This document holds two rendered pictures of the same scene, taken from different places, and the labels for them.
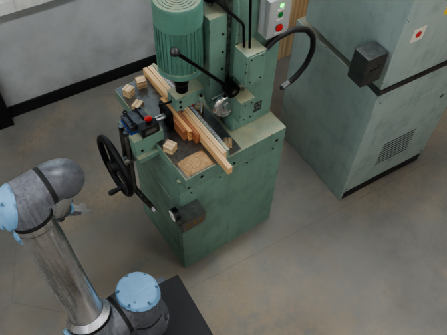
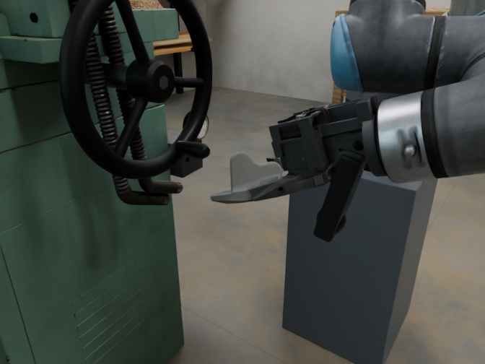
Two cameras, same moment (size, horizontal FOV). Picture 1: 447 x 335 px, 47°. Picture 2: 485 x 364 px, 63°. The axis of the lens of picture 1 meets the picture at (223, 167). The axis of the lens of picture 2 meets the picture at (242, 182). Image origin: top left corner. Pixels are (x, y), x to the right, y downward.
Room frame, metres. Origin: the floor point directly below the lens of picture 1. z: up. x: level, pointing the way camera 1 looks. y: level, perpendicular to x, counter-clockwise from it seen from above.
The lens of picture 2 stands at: (1.36, 1.04, 0.91)
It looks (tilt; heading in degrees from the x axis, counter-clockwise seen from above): 24 degrees down; 248
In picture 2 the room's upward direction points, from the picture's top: straight up
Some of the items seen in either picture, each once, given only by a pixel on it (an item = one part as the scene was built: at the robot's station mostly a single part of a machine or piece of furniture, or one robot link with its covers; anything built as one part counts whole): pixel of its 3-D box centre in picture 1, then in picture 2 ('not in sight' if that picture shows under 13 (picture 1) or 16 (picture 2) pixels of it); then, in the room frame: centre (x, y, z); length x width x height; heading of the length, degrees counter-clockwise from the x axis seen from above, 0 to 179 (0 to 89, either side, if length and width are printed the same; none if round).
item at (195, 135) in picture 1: (181, 119); not in sight; (1.44, 0.18, 0.92); 0.25 x 0.02 x 0.05; 37
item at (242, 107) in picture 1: (241, 104); not in sight; (1.45, -0.06, 1.02); 0.09 x 0.07 x 0.12; 37
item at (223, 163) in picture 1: (184, 117); not in sight; (1.46, 0.18, 0.92); 0.68 x 0.02 x 0.04; 37
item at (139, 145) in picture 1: (141, 132); (60, 1); (1.37, 0.35, 0.91); 0.15 x 0.14 x 0.09; 37
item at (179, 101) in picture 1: (186, 96); not in sight; (1.48, 0.17, 1.03); 0.14 x 0.07 x 0.09; 127
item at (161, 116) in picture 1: (159, 117); not in sight; (1.42, 0.27, 0.95); 0.09 x 0.07 x 0.09; 37
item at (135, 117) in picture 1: (140, 121); not in sight; (1.36, 0.35, 0.99); 0.13 x 0.11 x 0.06; 37
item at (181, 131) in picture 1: (173, 121); not in sight; (1.43, 0.22, 0.93); 0.18 x 0.02 x 0.05; 37
